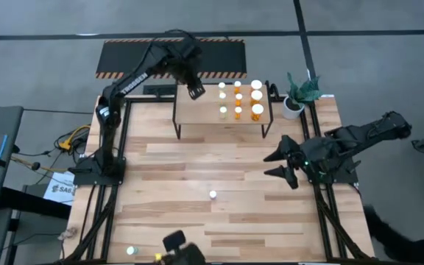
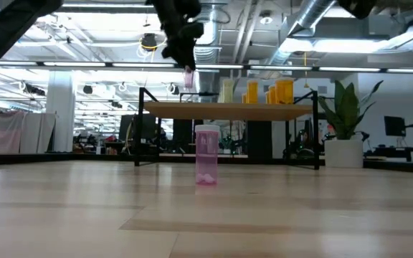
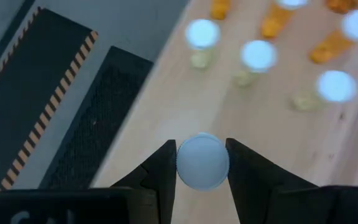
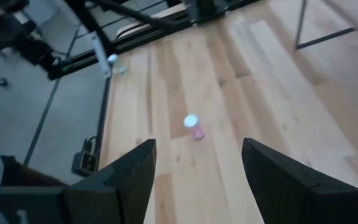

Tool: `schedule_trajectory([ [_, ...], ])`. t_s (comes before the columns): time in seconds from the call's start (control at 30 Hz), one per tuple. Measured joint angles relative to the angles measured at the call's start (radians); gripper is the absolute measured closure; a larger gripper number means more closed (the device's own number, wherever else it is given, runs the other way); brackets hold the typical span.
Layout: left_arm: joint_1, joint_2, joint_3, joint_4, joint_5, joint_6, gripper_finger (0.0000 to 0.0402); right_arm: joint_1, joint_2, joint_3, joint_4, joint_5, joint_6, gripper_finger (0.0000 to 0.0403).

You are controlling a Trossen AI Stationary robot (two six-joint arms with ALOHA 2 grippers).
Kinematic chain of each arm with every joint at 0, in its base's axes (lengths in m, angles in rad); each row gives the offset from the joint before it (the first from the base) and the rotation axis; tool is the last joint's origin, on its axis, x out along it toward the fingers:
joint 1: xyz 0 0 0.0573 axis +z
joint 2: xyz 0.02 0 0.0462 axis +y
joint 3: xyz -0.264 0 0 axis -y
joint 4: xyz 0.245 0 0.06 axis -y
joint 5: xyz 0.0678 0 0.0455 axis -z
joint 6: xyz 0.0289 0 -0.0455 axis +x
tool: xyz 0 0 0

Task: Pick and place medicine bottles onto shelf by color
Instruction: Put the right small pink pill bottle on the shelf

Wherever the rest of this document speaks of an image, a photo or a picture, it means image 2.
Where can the small pink pill bottle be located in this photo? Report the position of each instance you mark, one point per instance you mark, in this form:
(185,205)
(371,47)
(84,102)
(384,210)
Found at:
(189,79)
(207,154)

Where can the smooth silver ventilation duct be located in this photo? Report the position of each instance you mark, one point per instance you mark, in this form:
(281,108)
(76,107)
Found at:
(308,18)

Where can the black monitor on arm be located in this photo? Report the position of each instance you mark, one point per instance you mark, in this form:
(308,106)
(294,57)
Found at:
(394,125)

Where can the wooden shelf with black legs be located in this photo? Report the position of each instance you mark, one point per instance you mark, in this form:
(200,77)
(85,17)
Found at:
(228,111)

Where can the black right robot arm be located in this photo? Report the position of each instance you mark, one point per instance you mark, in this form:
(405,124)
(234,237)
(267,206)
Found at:
(359,7)

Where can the black desk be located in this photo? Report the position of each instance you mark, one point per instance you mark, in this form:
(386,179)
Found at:
(396,151)

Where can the white hanging cloth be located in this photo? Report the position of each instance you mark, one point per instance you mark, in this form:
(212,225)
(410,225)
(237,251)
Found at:
(38,132)

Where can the pink hanging cloth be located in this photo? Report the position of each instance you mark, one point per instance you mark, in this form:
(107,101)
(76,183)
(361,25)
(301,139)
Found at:
(2,130)

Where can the white pillar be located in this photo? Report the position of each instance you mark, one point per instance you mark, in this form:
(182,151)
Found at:
(61,114)

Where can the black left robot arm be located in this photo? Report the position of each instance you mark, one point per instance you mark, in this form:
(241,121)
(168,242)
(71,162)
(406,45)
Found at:
(2,32)

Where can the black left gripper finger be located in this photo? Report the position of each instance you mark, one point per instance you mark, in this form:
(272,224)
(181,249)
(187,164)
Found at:
(173,53)
(188,59)

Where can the green plant in white pot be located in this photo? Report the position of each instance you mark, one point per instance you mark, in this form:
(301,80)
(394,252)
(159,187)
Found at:
(344,154)

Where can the corrugated silver ventilation duct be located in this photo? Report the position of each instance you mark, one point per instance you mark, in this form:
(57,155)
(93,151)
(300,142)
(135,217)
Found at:
(206,36)

